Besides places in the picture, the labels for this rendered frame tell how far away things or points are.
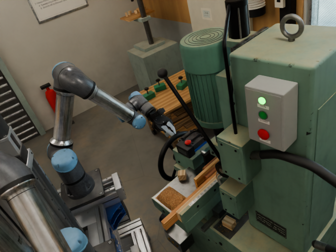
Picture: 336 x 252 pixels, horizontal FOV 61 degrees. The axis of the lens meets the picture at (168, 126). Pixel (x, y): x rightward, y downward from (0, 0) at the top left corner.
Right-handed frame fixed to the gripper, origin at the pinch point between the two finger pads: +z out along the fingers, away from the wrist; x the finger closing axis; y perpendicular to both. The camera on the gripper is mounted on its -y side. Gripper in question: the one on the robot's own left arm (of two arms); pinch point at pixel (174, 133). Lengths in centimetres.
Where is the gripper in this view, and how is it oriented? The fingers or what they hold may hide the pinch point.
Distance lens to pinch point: 155.0
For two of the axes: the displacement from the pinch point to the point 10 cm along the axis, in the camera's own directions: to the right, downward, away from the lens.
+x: -7.3, 5.2, -4.4
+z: 6.7, 6.6, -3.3
